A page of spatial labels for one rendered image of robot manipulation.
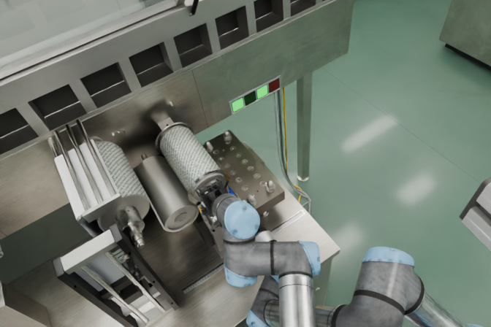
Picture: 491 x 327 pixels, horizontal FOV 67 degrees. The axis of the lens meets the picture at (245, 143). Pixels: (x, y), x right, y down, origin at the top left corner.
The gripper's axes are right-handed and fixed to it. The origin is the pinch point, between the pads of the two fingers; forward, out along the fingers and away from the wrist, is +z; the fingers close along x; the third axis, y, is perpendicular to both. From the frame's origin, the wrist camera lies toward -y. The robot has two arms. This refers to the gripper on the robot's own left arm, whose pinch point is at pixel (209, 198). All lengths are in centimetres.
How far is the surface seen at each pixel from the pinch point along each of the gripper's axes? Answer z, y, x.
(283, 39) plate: 20, 33, -56
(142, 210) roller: -0.2, 7.6, 18.7
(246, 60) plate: 21, 32, -39
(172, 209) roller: 4.9, 1.8, 11.2
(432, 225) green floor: 64, -110, -122
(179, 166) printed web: 8.0, 12.0, 2.6
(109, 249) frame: -17.6, 7.6, 28.9
